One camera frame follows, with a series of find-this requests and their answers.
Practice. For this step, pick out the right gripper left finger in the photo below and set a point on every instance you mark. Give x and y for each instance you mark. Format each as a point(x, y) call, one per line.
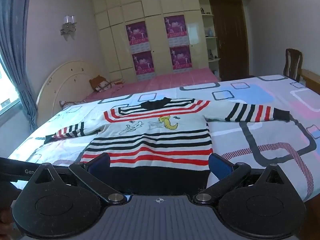
point(90, 174)

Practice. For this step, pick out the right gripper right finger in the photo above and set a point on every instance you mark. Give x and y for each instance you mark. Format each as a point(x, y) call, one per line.
point(230, 176)

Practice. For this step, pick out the striped knit sweater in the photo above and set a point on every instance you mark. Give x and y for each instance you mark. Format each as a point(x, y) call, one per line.
point(160, 147)

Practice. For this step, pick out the patterned white bed sheet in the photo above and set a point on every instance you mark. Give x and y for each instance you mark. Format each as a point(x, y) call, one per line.
point(293, 144)

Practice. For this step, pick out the flat patterned pillow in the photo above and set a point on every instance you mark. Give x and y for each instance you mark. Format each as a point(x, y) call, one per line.
point(66, 104)

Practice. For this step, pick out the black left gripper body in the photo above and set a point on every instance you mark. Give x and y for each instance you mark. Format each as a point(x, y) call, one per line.
point(14, 170)

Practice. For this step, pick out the orange fox pillow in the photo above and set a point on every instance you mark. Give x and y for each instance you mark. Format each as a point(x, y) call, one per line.
point(99, 83)

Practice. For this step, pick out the cream rounded headboard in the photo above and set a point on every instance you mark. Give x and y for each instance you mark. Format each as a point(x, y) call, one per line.
point(69, 82)

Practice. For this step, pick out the pink bed cover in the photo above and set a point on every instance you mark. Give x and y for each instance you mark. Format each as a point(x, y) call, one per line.
point(192, 77)

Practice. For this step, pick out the window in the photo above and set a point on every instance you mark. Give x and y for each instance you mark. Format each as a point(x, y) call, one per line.
point(8, 93)

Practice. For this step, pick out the corner open shelf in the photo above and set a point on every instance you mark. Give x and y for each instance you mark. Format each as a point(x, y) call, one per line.
point(211, 37)

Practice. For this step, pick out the lower left purple poster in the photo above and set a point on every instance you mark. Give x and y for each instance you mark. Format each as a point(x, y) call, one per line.
point(143, 64)

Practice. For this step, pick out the purple poster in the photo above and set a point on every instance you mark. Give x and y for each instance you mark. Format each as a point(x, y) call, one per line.
point(181, 59)
point(138, 37)
point(176, 31)
point(143, 64)

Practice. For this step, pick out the wooden bed footboard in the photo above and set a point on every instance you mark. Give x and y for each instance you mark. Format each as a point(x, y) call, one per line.
point(312, 80)

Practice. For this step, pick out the lower right purple poster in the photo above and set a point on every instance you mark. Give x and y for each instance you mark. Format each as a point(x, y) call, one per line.
point(181, 59)

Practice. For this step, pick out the wooden chair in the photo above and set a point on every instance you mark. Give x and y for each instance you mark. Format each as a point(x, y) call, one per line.
point(293, 63)

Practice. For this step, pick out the upper left purple poster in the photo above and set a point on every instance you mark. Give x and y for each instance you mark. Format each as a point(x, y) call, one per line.
point(138, 37)

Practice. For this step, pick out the upper right purple poster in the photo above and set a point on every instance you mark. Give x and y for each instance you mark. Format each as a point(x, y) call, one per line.
point(176, 31)

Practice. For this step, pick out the cream wardrobe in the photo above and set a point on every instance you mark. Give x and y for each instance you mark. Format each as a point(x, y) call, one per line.
point(112, 16)

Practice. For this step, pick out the dark brown door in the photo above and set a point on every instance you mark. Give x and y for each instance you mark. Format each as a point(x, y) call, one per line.
point(232, 44)

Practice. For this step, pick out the blue curtain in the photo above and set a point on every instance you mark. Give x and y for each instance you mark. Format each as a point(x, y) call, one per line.
point(14, 16)

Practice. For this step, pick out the wall lamp sconce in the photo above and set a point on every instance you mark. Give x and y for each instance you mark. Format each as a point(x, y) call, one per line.
point(68, 27)

